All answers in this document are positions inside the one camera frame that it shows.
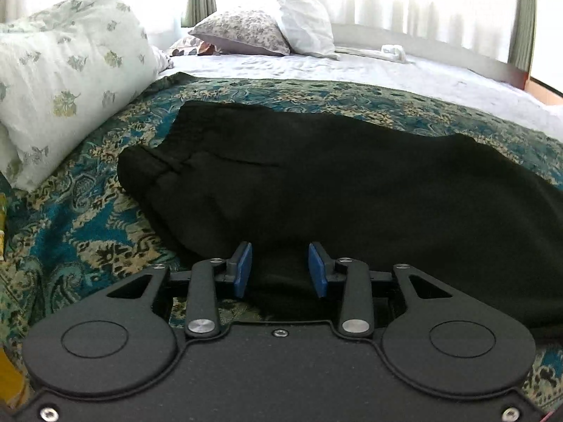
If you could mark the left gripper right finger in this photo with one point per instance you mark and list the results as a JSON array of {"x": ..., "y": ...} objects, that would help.
[{"x": 321, "y": 268}]

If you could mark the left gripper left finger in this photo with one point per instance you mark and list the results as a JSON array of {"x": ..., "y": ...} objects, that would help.
[{"x": 238, "y": 268}]

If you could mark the black pants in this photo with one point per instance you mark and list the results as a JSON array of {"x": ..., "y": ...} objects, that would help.
[{"x": 458, "y": 210}]

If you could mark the striped cloth behind quilt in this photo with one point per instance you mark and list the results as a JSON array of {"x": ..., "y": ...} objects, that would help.
[{"x": 164, "y": 62}]

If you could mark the small white rolled cloth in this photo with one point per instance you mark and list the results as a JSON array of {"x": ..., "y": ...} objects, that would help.
[{"x": 395, "y": 53}]

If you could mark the purple floral pillow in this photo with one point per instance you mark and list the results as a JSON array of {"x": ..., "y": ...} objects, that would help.
[{"x": 240, "y": 32}]

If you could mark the white bed sheet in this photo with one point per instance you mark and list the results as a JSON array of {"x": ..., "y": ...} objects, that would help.
[{"x": 418, "y": 75}]

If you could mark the white pillow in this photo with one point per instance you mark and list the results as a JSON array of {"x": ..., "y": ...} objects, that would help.
[{"x": 306, "y": 26}]

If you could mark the green floral folded quilt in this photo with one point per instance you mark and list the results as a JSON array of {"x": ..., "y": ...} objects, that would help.
[{"x": 64, "y": 72}]

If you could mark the green curtain near wardrobe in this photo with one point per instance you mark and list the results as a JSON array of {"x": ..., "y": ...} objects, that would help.
[{"x": 523, "y": 36}]

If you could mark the wooden bed frame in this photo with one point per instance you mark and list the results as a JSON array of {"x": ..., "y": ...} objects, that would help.
[{"x": 543, "y": 93}]

